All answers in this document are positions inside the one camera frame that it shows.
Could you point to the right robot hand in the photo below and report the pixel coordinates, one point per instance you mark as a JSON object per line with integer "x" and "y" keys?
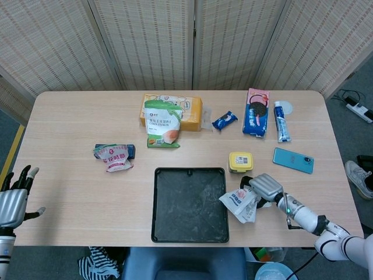
{"x": 265, "y": 186}

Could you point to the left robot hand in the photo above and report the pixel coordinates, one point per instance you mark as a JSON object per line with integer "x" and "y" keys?
{"x": 11, "y": 204}

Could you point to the white castor sugar bag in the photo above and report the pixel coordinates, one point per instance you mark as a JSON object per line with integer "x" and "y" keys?
{"x": 237, "y": 201}

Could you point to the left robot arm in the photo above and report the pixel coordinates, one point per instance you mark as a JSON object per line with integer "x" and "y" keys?
{"x": 6, "y": 251}

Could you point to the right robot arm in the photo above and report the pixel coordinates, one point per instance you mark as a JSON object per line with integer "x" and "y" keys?
{"x": 303, "y": 217}

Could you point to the small blue cookie packet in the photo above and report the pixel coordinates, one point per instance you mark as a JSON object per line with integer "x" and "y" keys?
{"x": 224, "y": 120}

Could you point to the black square baking tray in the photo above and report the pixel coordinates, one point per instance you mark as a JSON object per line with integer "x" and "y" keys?
{"x": 189, "y": 207}

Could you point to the red white snack packet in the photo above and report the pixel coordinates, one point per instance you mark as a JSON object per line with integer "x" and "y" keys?
{"x": 115, "y": 161}

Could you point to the green tub yellow lid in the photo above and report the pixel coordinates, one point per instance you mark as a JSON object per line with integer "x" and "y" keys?
{"x": 240, "y": 160}

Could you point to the teal smartphone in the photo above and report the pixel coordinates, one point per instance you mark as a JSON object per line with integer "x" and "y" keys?
{"x": 292, "y": 160}

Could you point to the blue white toothpaste tube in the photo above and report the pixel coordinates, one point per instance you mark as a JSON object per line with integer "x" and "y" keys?
{"x": 282, "y": 122}

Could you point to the clear box with coloured cube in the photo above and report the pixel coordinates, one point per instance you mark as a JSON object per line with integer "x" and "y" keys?
{"x": 262, "y": 254}

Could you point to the blue pink cookie pack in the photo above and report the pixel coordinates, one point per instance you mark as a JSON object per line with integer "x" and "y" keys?
{"x": 256, "y": 116}

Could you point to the clear round disc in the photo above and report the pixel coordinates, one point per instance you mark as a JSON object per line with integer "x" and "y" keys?
{"x": 289, "y": 108}

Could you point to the light blue bucket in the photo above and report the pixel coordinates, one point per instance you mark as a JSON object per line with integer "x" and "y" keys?
{"x": 271, "y": 272}

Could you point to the clear plastic wrapper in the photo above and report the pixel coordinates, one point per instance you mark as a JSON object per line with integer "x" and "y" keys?
{"x": 207, "y": 118}

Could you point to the grey sneaker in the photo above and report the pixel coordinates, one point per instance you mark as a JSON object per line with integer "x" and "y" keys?
{"x": 360, "y": 179}

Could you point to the yellow tissue pack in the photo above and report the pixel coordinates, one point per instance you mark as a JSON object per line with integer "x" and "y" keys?
{"x": 192, "y": 116}

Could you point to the black floor object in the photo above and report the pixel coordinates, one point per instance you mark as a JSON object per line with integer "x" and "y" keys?
{"x": 365, "y": 160}

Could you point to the black white striped cloth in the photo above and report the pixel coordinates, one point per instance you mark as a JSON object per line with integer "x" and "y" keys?
{"x": 97, "y": 264}

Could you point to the dark blue chair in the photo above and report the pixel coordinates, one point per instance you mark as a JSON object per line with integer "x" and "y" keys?
{"x": 183, "y": 264}

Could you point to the green white corn starch bag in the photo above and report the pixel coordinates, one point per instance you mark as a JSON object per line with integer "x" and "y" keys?
{"x": 161, "y": 125}

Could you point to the white power strip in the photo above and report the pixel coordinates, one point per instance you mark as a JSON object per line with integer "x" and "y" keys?
{"x": 361, "y": 110}

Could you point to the woven folding screen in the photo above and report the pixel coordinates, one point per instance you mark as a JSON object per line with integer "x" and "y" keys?
{"x": 145, "y": 43}

